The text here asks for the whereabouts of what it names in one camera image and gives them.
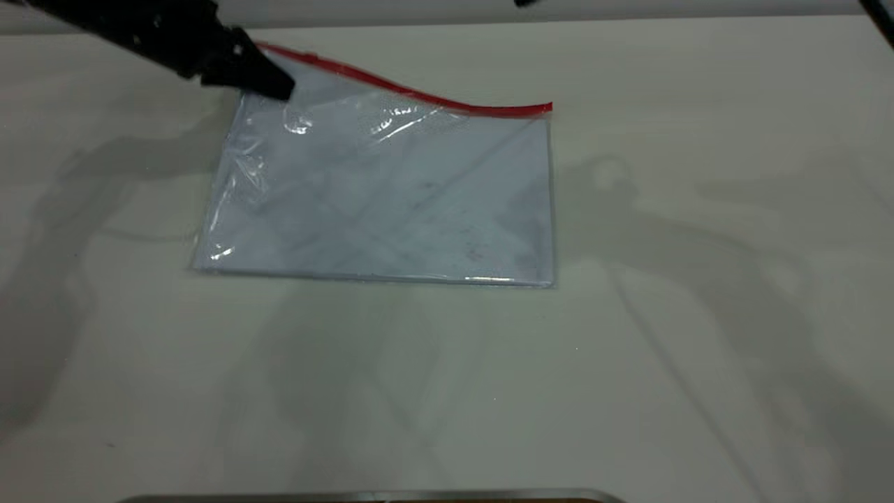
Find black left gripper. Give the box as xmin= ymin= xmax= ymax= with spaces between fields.
xmin=143 ymin=0 xmax=295 ymax=103

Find clear bag with red zipper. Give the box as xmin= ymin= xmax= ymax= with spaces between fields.
xmin=190 ymin=42 xmax=557 ymax=289

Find metal strip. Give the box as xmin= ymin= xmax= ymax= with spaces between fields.
xmin=115 ymin=488 xmax=627 ymax=503

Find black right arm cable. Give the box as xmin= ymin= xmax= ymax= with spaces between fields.
xmin=860 ymin=0 xmax=894 ymax=51

